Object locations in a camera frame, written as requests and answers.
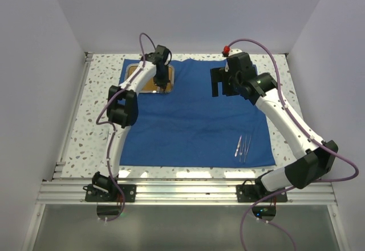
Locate steel instrument tray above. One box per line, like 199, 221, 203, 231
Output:
120, 63, 175, 94

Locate blue surgical cloth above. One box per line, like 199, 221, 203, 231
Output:
120, 59, 275, 168

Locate thin steel tweezers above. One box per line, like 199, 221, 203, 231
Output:
240, 140, 246, 162
244, 136, 252, 163

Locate steel scalpel handle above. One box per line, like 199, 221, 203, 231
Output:
234, 136, 242, 157

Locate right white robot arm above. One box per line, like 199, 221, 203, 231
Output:
210, 49, 338, 201

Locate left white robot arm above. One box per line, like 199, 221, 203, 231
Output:
87, 45, 172, 201

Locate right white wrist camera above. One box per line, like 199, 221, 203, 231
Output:
222, 46, 243, 58

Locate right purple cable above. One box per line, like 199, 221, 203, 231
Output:
239, 38, 360, 251

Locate purple cable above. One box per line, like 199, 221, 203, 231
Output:
239, 38, 360, 251
95, 33, 157, 223

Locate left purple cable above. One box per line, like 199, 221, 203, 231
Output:
95, 33, 157, 223

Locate aluminium left side rail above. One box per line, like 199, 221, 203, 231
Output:
50, 52, 94, 181

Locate aluminium rail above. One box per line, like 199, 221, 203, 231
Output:
36, 179, 337, 205
50, 52, 94, 181

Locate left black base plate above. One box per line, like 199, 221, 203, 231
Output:
83, 184, 136, 203

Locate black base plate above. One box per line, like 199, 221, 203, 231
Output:
236, 179, 288, 203
83, 184, 136, 203

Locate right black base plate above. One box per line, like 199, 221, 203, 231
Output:
236, 179, 288, 203

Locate aluminium front rail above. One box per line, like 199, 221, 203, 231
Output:
36, 179, 337, 205

